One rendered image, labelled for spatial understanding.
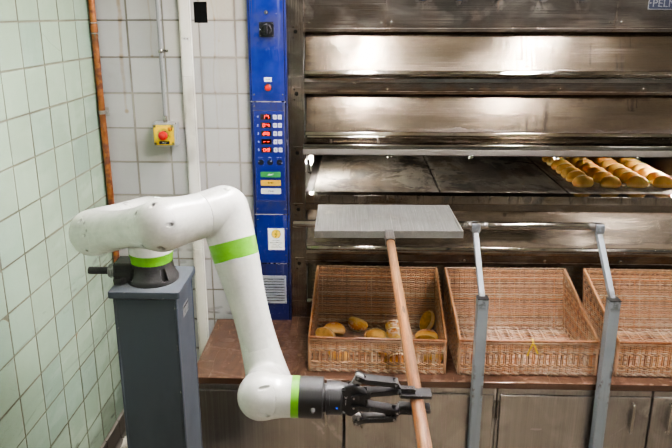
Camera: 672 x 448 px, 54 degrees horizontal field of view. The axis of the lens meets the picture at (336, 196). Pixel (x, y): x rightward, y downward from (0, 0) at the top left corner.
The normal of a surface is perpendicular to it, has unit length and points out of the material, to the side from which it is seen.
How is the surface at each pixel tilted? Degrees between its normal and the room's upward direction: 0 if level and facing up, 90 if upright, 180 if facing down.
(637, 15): 91
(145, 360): 90
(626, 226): 70
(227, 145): 90
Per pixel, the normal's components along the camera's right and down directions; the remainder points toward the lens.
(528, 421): -0.02, 0.32
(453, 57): -0.03, -0.07
